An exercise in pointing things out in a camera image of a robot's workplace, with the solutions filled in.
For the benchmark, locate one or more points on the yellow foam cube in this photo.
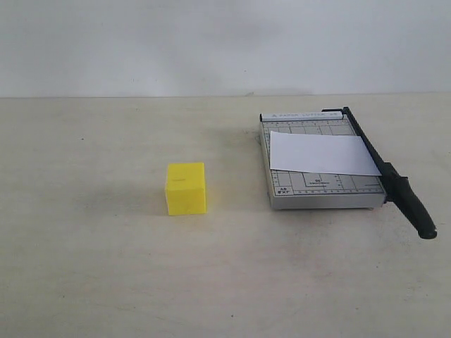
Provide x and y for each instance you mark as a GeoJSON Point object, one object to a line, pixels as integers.
{"type": "Point", "coordinates": [185, 189]}

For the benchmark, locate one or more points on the white paper sheet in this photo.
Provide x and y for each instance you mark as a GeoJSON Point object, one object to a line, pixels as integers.
{"type": "Point", "coordinates": [326, 154]}

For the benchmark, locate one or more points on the grey paper cutter base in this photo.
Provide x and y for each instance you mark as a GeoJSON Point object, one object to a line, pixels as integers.
{"type": "Point", "coordinates": [298, 190]}

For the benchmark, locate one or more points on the black cutter blade arm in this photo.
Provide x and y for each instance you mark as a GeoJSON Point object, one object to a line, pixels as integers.
{"type": "Point", "coordinates": [397, 187]}

